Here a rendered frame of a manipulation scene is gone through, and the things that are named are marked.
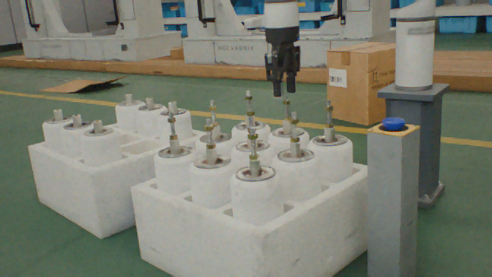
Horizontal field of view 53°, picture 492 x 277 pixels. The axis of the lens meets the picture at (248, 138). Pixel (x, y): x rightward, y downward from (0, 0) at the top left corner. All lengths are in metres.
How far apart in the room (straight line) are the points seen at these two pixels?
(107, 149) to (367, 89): 1.16
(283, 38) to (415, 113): 0.42
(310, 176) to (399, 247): 0.21
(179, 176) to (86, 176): 0.31
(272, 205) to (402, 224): 0.25
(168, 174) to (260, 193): 0.25
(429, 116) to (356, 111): 0.85
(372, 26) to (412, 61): 1.73
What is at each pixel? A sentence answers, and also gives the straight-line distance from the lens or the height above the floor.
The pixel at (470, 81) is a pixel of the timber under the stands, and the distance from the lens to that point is 2.76.
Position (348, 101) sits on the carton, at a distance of 2.16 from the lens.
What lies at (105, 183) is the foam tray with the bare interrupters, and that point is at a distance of 1.28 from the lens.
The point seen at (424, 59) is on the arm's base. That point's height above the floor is 0.38.
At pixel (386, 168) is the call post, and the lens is 0.93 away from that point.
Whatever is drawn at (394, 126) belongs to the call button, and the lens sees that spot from 0.92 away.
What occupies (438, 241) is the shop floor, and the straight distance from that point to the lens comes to 1.22.
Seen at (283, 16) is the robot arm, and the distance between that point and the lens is 1.07.
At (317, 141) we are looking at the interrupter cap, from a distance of 1.07.
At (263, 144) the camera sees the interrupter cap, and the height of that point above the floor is 0.25.
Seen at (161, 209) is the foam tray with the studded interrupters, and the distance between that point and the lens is 1.05.
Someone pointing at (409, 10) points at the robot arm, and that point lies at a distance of 1.30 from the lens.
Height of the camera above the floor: 0.58
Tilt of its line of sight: 17 degrees down
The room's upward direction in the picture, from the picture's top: 4 degrees counter-clockwise
